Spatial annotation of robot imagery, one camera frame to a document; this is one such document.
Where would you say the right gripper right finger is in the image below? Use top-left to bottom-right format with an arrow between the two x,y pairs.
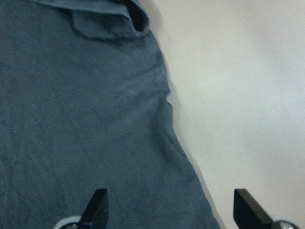
234,188 -> 273,229

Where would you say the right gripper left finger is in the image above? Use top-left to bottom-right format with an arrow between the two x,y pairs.
80,189 -> 108,229

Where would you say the black graphic t-shirt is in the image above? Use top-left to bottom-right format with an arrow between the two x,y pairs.
0,0 -> 219,229

